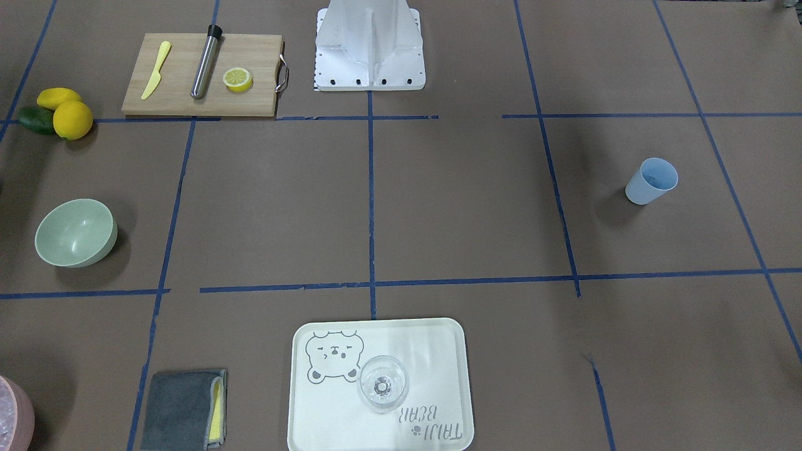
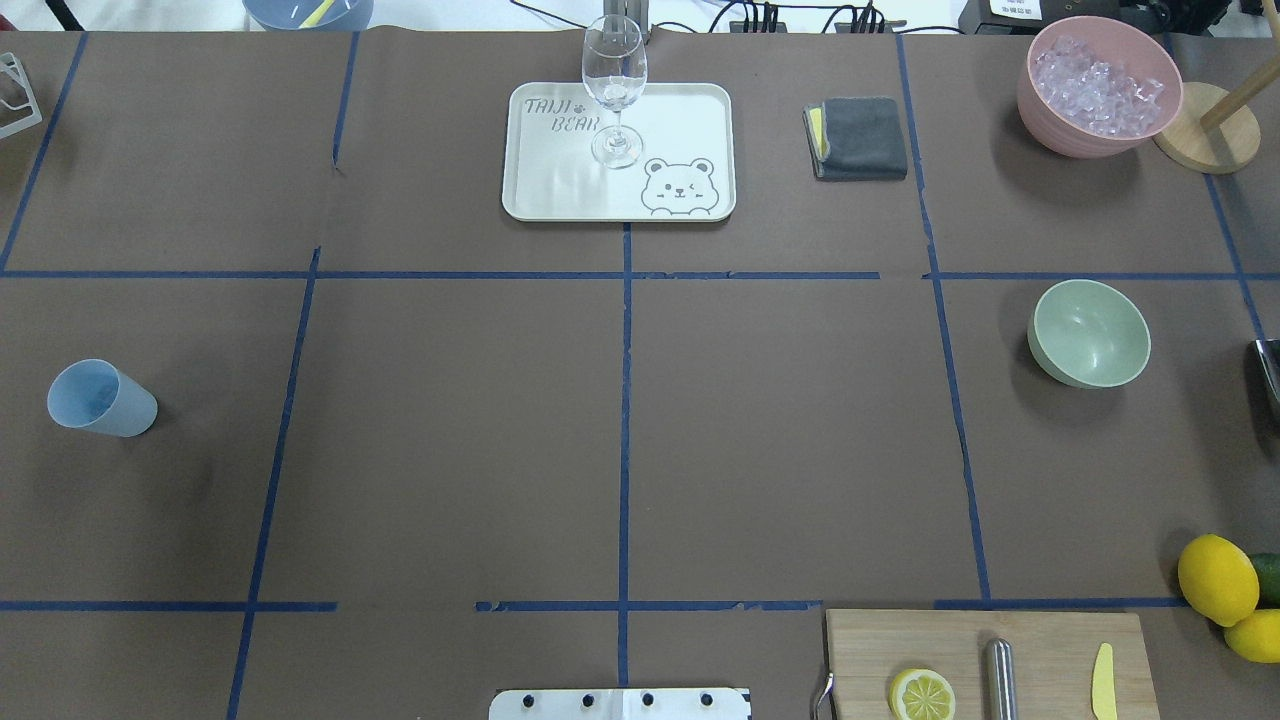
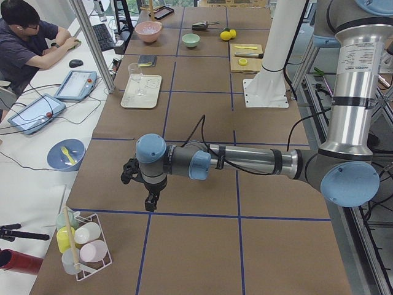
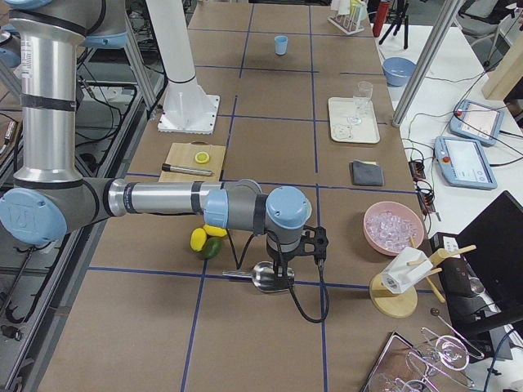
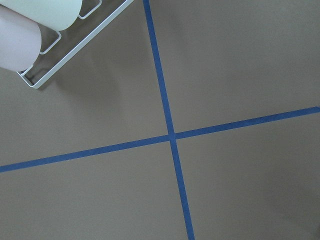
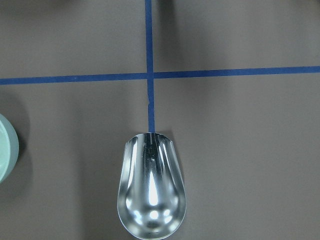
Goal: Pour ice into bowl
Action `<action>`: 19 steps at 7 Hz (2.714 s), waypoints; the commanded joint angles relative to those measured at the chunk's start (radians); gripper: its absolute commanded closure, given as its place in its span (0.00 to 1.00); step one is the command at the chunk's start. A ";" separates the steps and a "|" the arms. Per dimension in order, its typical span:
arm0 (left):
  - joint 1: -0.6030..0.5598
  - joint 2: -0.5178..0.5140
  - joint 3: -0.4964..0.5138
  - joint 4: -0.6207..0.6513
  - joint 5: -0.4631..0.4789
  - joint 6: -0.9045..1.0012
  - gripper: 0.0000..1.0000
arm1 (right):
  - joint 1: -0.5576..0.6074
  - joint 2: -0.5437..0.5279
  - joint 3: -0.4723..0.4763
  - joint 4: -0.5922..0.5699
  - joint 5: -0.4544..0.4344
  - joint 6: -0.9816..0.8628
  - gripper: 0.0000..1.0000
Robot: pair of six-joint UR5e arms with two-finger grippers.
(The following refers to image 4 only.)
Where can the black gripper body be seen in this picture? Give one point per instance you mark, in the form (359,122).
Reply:
(283,258)

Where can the light blue plastic cup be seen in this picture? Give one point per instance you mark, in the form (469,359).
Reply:
(281,45)

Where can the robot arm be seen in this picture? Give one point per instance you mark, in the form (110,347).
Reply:
(50,198)

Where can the metal ice scoop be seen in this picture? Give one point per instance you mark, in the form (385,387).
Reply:
(264,278)

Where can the pink bowl of ice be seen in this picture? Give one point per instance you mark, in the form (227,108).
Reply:
(389,227)

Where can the dark blue bowl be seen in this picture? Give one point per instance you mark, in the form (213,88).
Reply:
(398,71)

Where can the green lime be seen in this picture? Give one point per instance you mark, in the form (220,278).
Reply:
(212,248)

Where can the yellow lemon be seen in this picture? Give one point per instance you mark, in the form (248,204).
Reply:
(214,231)
(198,239)

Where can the grey folded cloth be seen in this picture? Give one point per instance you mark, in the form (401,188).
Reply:
(366,174)

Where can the wooden cup stand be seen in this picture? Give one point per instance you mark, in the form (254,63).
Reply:
(403,305)

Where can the white mug on stand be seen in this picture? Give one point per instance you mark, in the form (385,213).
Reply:
(407,268)

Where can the lemon half slice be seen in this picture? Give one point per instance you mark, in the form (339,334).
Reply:
(202,157)

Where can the wooden cutting board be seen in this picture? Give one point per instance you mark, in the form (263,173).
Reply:
(182,154)

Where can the steel muddler black cap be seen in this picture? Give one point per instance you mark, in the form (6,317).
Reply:
(186,170)

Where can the cream bear tray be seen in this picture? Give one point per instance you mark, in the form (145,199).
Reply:
(341,131)

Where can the metal tray with glasses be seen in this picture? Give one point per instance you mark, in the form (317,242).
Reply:
(437,363)

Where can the clear wine glass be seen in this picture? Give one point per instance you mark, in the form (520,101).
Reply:
(362,95)

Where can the black monitor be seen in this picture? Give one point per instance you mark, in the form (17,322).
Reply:
(496,262)

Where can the near blue teach pendant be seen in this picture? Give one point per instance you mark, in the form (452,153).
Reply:
(463,163)

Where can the blue teach pendant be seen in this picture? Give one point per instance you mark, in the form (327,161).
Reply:
(476,121)
(463,163)

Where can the far blue teach pendant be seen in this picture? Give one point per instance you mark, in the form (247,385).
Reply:
(476,121)

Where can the white test tube rack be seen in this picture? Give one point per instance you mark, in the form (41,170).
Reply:
(348,15)

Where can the red bottle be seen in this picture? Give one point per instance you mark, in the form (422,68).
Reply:
(380,17)

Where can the black tripod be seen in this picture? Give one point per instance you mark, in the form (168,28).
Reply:
(401,20)

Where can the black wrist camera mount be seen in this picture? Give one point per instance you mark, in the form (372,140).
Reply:
(313,242)

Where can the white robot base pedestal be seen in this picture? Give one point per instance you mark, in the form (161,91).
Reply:
(186,106)

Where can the aluminium frame post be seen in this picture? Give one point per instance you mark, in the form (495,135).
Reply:
(428,54)

